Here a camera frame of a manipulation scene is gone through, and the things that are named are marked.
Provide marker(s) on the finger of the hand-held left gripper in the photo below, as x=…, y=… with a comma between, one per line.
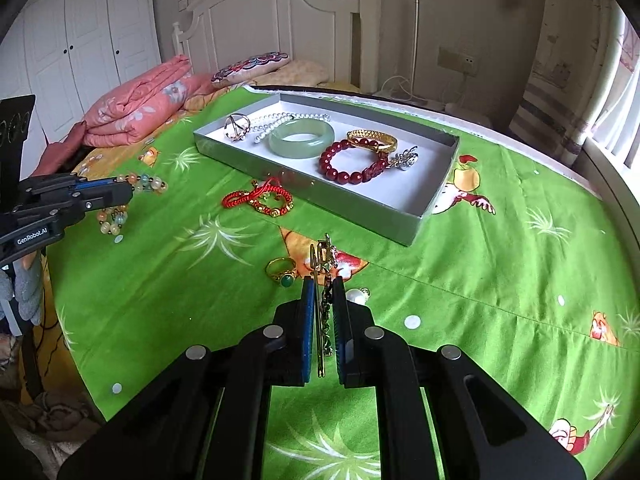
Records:
x=107, y=201
x=95, y=185

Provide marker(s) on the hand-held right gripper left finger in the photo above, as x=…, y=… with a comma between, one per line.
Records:
x=308, y=332

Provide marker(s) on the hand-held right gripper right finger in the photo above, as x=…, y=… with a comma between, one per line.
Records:
x=340, y=332

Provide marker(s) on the pink flower hairpin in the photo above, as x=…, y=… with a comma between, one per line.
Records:
x=327, y=255

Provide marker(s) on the silver cardboard box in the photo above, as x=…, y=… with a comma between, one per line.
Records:
x=415, y=210

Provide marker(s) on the pale green jade bangle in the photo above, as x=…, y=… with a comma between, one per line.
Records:
x=280, y=147

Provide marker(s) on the silver rhinestone hairpin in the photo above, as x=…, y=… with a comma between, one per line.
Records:
x=406, y=160

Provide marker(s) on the gold bangle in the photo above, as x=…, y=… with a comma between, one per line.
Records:
x=372, y=135

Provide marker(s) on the person's left hand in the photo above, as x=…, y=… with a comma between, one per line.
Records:
x=25, y=287

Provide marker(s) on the white pearl pendant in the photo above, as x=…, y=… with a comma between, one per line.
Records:
x=356, y=297

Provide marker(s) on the pink floral quilt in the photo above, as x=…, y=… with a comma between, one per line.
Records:
x=140, y=105

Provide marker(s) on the black panel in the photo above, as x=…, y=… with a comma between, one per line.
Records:
x=15, y=135

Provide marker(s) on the white wardrobe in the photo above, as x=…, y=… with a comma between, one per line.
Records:
x=75, y=35

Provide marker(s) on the crumpled beige cloth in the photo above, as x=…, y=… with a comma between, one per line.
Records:
x=50, y=415

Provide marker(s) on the embroidered pillow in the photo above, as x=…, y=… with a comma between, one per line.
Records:
x=250, y=66

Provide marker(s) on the beige pillow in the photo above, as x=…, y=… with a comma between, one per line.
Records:
x=300, y=72

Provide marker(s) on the white bed headboard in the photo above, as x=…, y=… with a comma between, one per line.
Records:
x=260, y=20

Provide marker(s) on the white pole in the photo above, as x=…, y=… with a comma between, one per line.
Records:
x=415, y=45

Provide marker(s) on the patterned beige curtain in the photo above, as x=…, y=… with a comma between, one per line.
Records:
x=555, y=85

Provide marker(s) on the white sheer curtain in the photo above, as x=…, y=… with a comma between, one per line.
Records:
x=627, y=95

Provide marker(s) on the beige wall socket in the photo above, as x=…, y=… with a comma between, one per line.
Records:
x=456, y=58

